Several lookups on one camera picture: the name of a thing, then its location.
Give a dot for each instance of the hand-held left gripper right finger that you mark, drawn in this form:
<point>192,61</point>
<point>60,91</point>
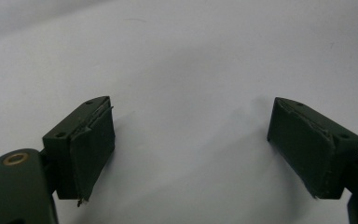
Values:
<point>313,146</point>

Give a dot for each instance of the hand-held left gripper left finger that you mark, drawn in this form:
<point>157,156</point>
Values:
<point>80,149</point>

